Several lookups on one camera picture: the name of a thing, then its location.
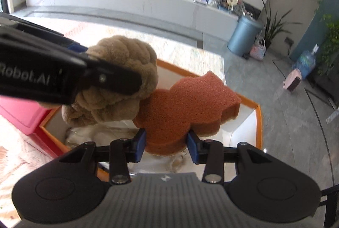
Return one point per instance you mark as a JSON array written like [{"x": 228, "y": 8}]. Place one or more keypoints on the grey beige drawstring cloth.
[{"x": 103, "y": 134}]

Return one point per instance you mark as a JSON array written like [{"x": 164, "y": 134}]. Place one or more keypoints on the blue-grey trash bin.
[{"x": 244, "y": 35}]

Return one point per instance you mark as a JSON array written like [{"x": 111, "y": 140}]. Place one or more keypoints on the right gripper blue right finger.
[{"x": 193, "y": 145}]

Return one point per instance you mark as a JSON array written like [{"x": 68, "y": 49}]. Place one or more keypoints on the brown fluffy towel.
[{"x": 130, "y": 67}]

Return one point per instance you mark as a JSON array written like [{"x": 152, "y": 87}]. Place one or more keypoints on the white lace tablecloth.
[{"x": 19, "y": 156}]

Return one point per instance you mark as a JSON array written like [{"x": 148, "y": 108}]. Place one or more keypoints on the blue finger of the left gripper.
[{"x": 78, "y": 48}]

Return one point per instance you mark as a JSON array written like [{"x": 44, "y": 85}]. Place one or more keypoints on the dark cabinet with plants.
[{"x": 325, "y": 36}]

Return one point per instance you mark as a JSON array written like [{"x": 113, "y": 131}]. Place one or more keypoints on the potted long-leaf plant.
[{"x": 274, "y": 24}]

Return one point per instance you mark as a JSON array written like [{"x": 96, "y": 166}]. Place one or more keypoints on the pastel woven basket bag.
[{"x": 259, "y": 48}]

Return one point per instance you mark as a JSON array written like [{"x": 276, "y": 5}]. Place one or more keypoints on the pink small heater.
[{"x": 293, "y": 80}]

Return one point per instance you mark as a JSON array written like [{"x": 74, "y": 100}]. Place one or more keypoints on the pink Wonderlab box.
[{"x": 25, "y": 115}]

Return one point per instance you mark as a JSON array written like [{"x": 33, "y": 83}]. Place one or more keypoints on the blue water jug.
[{"x": 306, "y": 62}]

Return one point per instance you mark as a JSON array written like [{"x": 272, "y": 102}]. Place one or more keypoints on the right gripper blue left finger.
[{"x": 139, "y": 143}]

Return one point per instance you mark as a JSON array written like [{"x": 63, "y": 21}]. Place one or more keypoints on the red-brown sponge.
[{"x": 201, "y": 104}]

